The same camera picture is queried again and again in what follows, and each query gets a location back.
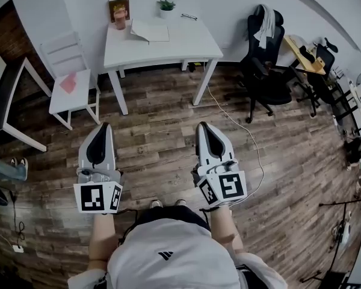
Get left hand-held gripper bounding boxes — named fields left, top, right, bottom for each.
left=73, top=122, right=123, bottom=215

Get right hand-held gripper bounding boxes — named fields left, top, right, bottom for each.
left=192, top=122, right=248, bottom=207

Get white notebook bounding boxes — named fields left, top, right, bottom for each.
left=129, top=19, right=171, bottom=43

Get person's right forearm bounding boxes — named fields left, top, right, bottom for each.
left=209, top=205, right=244, bottom=254

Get person's left forearm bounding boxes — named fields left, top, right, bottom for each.
left=88, top=212, right=119, bottom=271

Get white wooden chair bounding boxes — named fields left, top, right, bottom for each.
left=39, top=31, right=102, bottom=131

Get person's black shorts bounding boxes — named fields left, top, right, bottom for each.
left=135, top=205, right=211, bottom=233

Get pink paper sheet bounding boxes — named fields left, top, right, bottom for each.
left=59, top=72, right=78, bottom=95

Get black table with white legs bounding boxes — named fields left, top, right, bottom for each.
left=0, top=51, right=52, bottom=152

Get person's white shirt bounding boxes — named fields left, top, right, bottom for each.
left=67, top=220, right=288, bottom=289

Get yellow desk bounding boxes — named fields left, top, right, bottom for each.
left=282, top=36, right=327, bottom=75

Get grey cloth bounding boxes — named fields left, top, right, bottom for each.
left=253, top=4, right=277, bottom=49

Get black stand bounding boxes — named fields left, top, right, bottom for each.
left=299, top=196, right=361, bottom=284

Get black mesh office chair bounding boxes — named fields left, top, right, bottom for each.
left=294, top=37, right=339, bottom=119

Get brown framed picture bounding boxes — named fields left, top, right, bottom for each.
left=108, top=0, right=131, bottom=23

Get small green potted plant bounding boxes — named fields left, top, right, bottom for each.
left=156, top=0, right=177, bottom=19

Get white cable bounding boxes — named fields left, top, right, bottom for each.
left=205, top=84, right=265, bottom=206

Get black cable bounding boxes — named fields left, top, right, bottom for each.
left=8, top=190, right=26, bottom=246

